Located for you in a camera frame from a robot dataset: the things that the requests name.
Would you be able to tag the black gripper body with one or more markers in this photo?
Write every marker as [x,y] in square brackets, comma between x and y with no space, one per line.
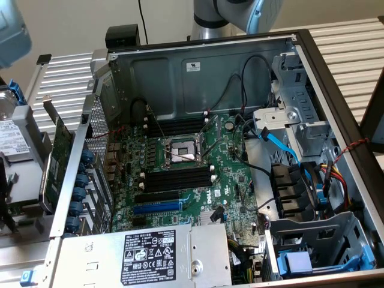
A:
[3,186]

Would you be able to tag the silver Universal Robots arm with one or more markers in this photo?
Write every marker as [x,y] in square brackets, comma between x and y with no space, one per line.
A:
[210,18]

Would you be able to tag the labelled green RAM stick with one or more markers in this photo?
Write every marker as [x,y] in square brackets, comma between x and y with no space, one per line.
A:
[25,207]

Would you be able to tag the grey parts rack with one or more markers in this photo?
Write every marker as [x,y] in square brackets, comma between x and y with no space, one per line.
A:
[28,174]

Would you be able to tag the silver hard disk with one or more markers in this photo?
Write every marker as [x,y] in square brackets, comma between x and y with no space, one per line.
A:
[12,138]

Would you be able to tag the green graphics card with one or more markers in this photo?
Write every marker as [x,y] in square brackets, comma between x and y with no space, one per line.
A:
[58,162]

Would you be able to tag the blue card retention clip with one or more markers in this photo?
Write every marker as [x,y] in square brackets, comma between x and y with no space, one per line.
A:
[87,156]
[79,194]
[76,208]
[72,223]
[82,180]

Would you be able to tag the small blue latch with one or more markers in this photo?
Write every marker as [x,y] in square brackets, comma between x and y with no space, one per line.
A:
[27,278]

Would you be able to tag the silver power supply unit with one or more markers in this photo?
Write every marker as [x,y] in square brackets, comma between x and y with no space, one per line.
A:
[102,258]

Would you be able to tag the short black expansion slot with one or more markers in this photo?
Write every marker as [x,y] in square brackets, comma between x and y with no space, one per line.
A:
[139,221]

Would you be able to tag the blue expansion slot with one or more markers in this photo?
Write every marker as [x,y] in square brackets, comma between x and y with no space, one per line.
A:
[156,207]

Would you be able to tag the thin locking lever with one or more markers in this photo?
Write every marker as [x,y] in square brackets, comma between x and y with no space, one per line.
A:
[157,126]
[213,147]

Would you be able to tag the silver CPU socket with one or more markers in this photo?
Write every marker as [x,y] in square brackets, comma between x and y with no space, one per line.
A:
[183,150]

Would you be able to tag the open grey PC case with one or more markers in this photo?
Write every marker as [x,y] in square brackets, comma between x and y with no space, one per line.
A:
[156,81]

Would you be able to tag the black box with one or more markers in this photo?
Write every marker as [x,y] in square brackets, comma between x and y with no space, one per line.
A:
[120,37]

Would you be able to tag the silver chipset heatsink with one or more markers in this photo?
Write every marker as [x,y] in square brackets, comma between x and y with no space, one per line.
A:
[205,219]

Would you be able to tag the green Dell motherboard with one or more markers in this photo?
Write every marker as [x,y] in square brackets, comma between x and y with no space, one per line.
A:
[234,180]

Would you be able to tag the round coin battery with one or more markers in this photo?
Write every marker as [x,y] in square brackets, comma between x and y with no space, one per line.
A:
[230,125]

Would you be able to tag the silver disk bay cage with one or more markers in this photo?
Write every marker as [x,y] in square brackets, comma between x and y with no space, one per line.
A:
[300,102]

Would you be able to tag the grey disk bay with carrier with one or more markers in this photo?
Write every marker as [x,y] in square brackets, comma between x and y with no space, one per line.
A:
[324,231]

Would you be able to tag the blue disk bracket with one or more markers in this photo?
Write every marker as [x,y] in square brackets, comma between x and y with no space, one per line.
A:
[16,91]

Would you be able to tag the dark brown frame bar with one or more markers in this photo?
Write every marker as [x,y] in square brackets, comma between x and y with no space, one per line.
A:
[373,108]

